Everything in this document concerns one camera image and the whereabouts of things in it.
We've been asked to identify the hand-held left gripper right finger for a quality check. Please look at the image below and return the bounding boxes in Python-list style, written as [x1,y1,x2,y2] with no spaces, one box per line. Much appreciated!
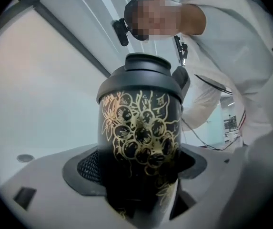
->
[169,129,273,229]

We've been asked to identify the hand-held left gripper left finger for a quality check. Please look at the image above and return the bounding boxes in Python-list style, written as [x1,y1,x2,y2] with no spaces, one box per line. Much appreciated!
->
[0,145,132,229]

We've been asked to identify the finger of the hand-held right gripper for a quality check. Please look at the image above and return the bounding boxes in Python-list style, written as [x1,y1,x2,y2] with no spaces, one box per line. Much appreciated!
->
[172,65,191,99]

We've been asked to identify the black round lid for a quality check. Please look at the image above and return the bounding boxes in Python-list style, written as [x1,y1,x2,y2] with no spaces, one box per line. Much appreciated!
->
[96,52,184,104]

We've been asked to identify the black canister with gold drawing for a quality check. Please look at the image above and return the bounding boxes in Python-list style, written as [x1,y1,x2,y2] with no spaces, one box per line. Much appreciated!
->
[97,89,183,226]

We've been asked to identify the white table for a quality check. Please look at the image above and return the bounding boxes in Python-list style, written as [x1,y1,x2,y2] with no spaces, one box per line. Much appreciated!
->
[0,142,237,193]

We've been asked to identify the person's white jacket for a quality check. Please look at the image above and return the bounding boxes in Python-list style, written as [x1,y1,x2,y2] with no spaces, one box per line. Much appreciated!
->
[174,0,273,147]

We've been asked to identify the person's head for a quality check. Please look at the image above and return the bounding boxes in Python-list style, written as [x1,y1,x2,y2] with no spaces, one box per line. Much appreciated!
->
[123,0,207,42]

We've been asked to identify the black-framed window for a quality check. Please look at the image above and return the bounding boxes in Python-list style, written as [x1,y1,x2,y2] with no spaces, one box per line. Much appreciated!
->
[0,0,113,157]

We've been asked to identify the black cable with clip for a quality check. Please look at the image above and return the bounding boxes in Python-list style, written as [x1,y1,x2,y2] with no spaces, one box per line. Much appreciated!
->
[173,35,189,67]

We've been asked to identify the round table cable grommet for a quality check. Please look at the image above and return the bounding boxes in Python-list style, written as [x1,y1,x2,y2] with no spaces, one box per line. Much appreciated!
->
[16,154,34,163]

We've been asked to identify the thin black cable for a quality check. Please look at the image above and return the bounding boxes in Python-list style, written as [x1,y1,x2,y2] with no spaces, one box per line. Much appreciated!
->
[194,74,233,95]

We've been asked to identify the black head-worn camera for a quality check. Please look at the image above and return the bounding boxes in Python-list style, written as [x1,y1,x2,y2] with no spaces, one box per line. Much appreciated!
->
[112,18,130,47]

